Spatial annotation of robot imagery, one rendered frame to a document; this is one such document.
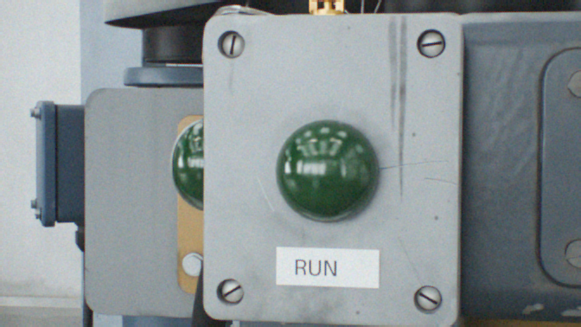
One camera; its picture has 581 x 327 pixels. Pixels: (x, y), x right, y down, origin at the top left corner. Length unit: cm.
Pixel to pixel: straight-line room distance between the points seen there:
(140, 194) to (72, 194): 5
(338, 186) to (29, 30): 573
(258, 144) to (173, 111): 46
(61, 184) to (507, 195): 50
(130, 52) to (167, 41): 452
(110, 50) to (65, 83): 62
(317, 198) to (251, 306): 4
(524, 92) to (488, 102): 1
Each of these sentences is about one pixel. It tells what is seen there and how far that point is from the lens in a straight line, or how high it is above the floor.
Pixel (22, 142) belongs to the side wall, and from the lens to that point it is 603.
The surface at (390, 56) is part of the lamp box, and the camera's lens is 32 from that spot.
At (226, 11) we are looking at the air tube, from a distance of 48.
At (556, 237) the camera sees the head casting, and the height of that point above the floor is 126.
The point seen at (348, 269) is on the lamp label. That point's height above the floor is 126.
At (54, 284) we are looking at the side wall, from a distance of 604.
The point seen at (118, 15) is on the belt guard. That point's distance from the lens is 83.
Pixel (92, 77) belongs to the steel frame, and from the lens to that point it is 541.
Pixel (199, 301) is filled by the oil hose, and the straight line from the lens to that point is 40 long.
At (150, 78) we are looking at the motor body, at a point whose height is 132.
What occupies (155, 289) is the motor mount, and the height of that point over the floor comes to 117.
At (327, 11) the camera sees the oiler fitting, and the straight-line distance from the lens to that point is 40.
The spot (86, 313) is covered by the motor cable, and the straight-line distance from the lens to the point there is 87.
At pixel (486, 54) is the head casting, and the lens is 37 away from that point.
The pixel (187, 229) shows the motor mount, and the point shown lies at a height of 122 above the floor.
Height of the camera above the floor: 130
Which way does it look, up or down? 3 degrees down
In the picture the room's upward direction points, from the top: straight up
